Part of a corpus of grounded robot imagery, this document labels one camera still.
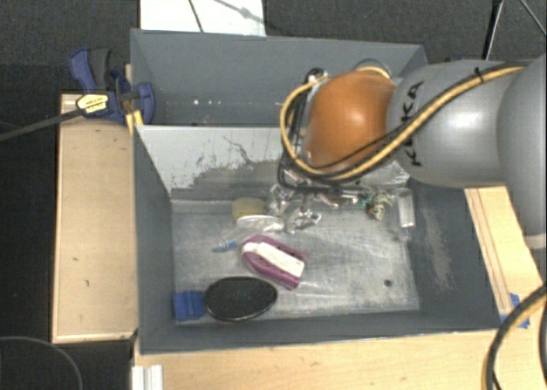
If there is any speckled yellow black toy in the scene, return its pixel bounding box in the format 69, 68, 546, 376
366, 191, 396, 222

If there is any pale wood board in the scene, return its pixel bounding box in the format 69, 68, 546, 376
50, 92, 140, 345

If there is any clear plastic packet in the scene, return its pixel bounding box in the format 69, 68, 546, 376
212, 214, 286, 254

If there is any clear glass bottle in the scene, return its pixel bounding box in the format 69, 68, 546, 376
393, 190, 417, 243

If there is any grey metal bin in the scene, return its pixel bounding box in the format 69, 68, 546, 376
127, 27, 502, 355

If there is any blue ribbed block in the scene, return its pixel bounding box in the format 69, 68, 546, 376
172, 290, 206, 322

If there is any purple and white packet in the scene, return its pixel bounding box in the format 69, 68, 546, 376
239, 233, 309, 291

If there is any pale yellow round sponge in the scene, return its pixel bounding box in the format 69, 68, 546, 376
232, 197, 266, 219

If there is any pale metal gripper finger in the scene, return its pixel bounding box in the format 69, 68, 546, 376
285, 207, 323, 234
268, 186, 297, 216

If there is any black oval brush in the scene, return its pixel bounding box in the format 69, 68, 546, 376
203, 275, 279, 323

